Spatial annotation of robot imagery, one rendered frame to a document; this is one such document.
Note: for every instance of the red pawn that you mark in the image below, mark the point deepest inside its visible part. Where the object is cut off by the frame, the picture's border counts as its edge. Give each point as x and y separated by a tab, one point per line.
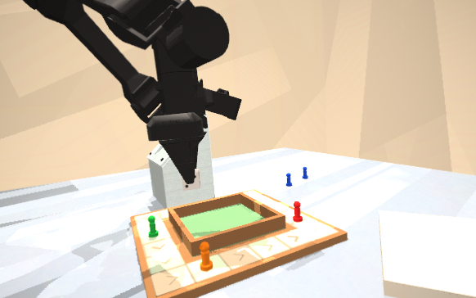
297	216

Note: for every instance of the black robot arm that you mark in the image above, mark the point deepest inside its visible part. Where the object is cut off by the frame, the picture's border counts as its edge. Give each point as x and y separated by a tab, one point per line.
183	37

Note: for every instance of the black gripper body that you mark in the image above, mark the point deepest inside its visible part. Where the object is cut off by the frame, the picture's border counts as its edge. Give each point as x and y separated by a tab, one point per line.
177	93

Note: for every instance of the orange pawn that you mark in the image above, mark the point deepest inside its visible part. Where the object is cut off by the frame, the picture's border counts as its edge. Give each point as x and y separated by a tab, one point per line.
206	265

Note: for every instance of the white die with black pips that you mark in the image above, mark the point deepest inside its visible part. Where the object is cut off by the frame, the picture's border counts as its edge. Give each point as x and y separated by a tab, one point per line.
195	185

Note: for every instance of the green pawn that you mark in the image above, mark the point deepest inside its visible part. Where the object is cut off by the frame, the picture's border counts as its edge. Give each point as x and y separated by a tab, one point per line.
153	232

